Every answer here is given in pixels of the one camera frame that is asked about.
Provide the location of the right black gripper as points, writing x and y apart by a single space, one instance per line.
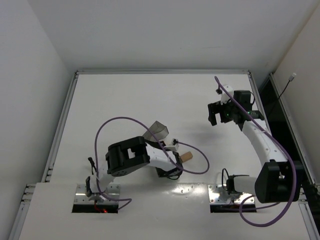
217 110

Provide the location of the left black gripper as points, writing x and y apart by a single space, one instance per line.
178 161

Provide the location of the long plain wood block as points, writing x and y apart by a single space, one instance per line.
186 156

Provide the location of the grey translucent plastic bin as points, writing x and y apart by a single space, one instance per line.
158 129

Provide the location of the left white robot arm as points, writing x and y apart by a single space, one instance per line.
128 156

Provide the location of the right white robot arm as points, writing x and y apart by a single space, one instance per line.
278 180

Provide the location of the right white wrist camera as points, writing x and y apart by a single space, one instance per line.
226 92

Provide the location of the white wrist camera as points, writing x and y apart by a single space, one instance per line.
226 92
173 146

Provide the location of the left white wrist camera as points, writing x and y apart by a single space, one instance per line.
173 146

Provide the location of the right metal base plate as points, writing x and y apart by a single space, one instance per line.
220 197

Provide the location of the metal base plate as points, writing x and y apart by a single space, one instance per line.
220 197
80 197

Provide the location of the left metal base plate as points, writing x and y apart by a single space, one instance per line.
80 197

